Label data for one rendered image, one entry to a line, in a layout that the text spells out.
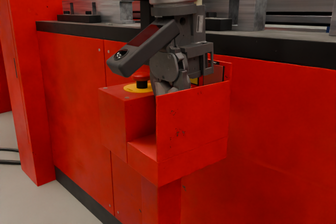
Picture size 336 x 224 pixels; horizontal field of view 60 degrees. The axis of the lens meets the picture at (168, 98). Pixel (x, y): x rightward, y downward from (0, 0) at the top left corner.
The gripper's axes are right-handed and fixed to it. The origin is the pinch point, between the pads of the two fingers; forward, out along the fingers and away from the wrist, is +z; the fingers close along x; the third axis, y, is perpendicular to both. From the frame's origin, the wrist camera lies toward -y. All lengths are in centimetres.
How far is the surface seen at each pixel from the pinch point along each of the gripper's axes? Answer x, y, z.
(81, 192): 86, 7, 67
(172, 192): 2.1, 0.8, 15.6
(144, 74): 8.4, 0.9, -7.7
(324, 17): 4, 61, -12
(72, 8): 105, 26, -18
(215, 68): -1.8, 9.5, -8.7
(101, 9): 78, 27, -18
